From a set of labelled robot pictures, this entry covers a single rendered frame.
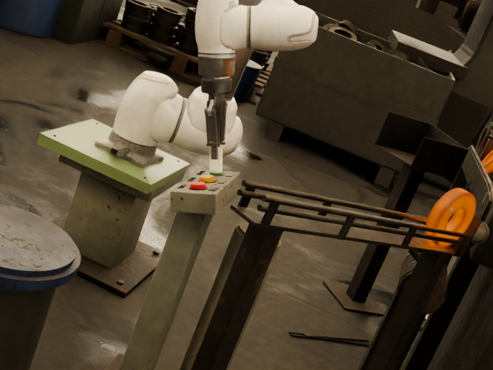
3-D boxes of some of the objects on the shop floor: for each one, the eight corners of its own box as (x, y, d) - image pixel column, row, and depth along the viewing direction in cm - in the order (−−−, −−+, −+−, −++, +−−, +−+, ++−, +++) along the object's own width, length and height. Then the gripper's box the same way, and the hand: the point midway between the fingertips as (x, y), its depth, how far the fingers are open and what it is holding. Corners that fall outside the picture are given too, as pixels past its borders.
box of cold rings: (403, 163, 577) (451, 57, 554) (405, 195, 498) (460, 73, 475) (267, 108, 584) (308, 1, 560) (247, 131, 505) (294, 7, 481)
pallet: (270, 88, 654) (290, 35, 641) (255, 105, 578) (277, 46, 564) (130, 31, 660) (147, -21, 647) (97, 42, 583) (116, -18, 570)
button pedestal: (173, 376, 228) (251, 176, 209) (142, 419, 205) (227, 200, 187) (121, 352, 230) (194, 151, 212) (85, 392, 207) (163, 172, 189)
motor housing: (380, 409, 253) (454, 258, 236) (374, 447, 232) (455, 284, 216) (341, 390, 254) (411, 238, 238) (331, 426, 233) (408, 263, 217)
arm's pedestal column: (13, 245, 264) (39, 158, 255) (70, 213, 302) (95, 136, 293) (124, 298, 258) (155, 211, 249) (168, 259, 296) (196, 182, 287)
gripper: (224, 80, 194) (223, 179, 200) (238, 74, 206) (236, 167, 212) (194, 78, 196) (194, 177, 201) (209, 73, 208) (208, 166, 214)
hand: (216, 158), depth 206 cm, fingers closed
